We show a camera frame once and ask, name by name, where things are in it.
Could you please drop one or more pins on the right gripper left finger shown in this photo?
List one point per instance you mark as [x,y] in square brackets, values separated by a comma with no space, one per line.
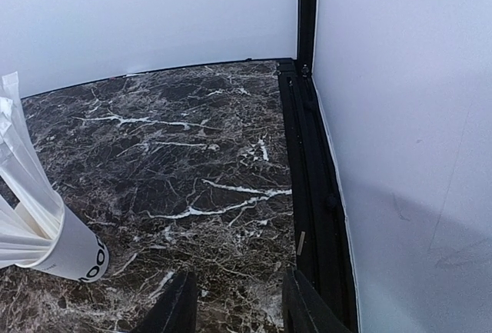
[176,310]

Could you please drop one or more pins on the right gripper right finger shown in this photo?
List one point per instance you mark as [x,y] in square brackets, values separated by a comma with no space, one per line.
[303,309]

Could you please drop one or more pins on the white cup holding straws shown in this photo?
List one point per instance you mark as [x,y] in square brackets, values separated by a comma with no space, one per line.
[77,253]

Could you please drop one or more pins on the bundle of white wrapped straws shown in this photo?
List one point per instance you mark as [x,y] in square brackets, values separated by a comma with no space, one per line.
[34,226]

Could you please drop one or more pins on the black right side table rail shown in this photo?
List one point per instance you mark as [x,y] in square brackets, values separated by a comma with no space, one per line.
[319,231]

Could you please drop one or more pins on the right black frame post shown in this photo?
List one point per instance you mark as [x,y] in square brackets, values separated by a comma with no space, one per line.
[307,10]

